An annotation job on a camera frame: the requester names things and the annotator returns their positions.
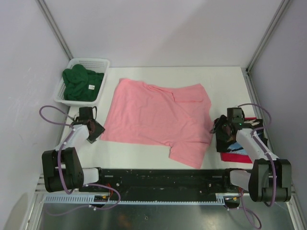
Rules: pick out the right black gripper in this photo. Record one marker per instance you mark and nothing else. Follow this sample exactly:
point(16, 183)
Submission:
point(217, 128)

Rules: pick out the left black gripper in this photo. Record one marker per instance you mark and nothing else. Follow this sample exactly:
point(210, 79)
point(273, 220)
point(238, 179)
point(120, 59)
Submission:
point(99, 130)

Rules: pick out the pink t-shirt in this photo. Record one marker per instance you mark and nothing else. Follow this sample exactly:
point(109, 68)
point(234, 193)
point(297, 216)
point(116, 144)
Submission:
point(178, 118)

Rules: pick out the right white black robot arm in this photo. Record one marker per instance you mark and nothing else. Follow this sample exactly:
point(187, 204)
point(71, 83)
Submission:
point(269, 180)

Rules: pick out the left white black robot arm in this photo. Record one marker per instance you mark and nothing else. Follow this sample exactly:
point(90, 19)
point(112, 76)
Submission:
point(62, 169)

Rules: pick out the black printed folded t-shirt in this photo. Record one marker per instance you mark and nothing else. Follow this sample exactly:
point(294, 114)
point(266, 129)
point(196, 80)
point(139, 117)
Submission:
point(234, 147)

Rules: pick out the white plastic basket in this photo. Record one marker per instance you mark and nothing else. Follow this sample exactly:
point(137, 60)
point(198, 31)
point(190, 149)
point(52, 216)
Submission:
point(96, 64)

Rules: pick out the green t-shirt in basket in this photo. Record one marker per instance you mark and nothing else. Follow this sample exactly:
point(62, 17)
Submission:
point(81, 84)

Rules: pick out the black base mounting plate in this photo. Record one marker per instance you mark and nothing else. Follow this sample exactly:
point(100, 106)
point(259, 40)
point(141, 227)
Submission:
point(215, 181)

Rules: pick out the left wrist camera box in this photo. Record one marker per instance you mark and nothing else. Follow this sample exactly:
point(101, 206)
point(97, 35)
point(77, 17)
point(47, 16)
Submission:
point(86, 113)

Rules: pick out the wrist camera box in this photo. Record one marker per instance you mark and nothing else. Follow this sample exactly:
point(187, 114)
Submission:
point(86, 113)
point(236, 114)

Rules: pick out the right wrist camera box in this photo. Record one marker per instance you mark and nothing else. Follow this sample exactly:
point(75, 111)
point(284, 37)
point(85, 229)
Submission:
point(236, 114)

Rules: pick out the left aluminium frame post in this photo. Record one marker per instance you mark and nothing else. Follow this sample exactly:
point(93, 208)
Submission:
point(54, 27)

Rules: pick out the aluminium frame post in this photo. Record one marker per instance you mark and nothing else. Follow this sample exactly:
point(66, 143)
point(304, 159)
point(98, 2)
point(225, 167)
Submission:
point(54, 27)
point(279, 14)

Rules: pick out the right aluminium frame post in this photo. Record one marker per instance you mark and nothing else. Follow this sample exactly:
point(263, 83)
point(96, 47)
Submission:
point(279, 14)

